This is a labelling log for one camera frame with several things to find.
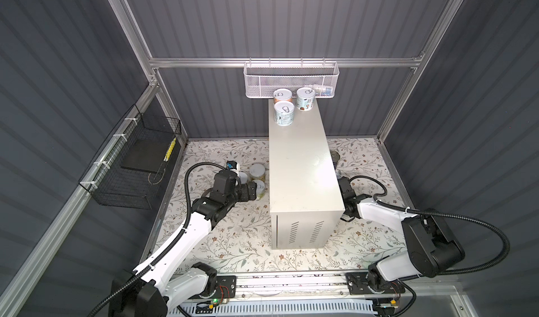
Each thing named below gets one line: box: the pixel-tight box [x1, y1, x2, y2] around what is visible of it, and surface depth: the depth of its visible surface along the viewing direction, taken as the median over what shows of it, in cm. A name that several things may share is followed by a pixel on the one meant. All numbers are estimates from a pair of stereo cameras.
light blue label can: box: [273, 100, 295, 127], surface depth 77 cm
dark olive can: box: [329, 150, 341, 170], surface depth 102 cm
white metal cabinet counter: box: [268, 98, 345, 250], surface depth 71 cm
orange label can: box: [273, 88, 293, 104], surface depth 82 cm
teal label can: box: [296, 86, 316, 112], surface depth 83 cm
